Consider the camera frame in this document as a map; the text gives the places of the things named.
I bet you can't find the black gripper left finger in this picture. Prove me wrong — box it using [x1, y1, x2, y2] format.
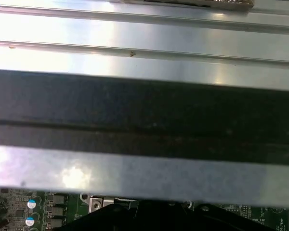
[53, 201, 164, 231]

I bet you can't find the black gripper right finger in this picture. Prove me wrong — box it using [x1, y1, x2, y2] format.
[163, 201, 280, 231]

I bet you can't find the CPU socket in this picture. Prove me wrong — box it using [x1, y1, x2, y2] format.
[88, 195, 138, 215]

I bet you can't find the grey square inductor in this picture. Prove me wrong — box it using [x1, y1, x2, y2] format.
[52, 194, 68, 205]
[50, 206, 65, 217]
[49, 218, 63, 230]

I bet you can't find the black PC case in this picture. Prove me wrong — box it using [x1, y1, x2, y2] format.
[0, 68, 289, 205]

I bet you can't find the green motherboard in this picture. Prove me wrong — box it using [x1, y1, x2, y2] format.
[0, 187, 289, 231]

